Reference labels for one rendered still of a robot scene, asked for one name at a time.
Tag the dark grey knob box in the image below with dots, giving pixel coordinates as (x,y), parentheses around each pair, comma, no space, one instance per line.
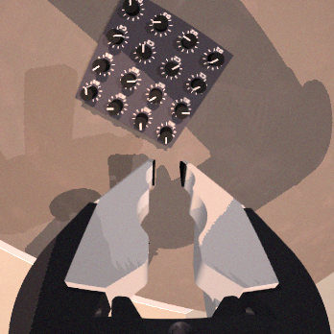
(130,77)

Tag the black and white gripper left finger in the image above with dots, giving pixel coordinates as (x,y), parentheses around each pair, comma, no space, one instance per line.
(101,254)

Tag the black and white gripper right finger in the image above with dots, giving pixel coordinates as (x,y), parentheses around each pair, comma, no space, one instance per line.
(238,254)

